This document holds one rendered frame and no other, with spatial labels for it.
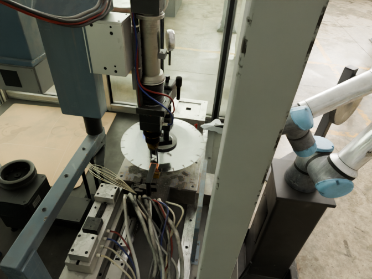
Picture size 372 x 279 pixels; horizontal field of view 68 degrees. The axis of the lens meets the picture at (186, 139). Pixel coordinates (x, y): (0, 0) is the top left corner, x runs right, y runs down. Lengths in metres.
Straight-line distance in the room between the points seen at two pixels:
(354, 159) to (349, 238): 1.25
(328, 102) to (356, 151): 0.19
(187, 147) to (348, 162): 0.57
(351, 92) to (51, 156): 1.25
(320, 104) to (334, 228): 1.37
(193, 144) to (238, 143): 0.88
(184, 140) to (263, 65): 0.94
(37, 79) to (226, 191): 0.71
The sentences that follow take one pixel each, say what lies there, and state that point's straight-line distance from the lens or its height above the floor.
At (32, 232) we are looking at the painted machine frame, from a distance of 0.78.
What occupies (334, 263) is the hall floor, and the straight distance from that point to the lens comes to 2.12.
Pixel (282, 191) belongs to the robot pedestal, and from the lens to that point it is 1.28.
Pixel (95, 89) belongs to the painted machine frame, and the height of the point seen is 1.31.
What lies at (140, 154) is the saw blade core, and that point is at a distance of 1.04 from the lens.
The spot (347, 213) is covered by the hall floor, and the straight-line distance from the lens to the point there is 2.43.
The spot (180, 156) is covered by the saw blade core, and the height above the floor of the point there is 0.95.
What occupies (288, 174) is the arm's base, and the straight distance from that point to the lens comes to 1.31.
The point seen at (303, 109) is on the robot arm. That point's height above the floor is 1.23.
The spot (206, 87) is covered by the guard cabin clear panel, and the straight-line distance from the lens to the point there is 1.45.
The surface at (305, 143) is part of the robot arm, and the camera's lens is 0.95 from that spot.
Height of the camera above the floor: 1.65
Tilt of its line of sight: 40 degrees down
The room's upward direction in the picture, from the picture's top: 4 degrees clockwise
